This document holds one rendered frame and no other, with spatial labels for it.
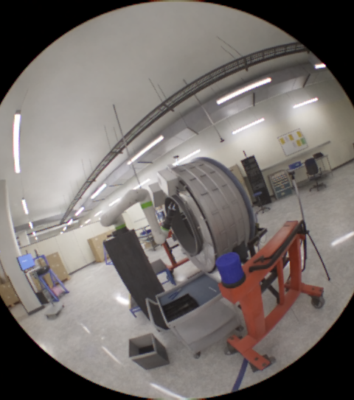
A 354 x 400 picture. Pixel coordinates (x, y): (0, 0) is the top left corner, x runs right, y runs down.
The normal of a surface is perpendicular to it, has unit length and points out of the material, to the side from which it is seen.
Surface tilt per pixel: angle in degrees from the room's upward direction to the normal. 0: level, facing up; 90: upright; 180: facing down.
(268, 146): 90
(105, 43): 180
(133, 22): 180
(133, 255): 90
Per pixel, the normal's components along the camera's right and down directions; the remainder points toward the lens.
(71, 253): 0.79, -0.33
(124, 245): 0.14, -0.07
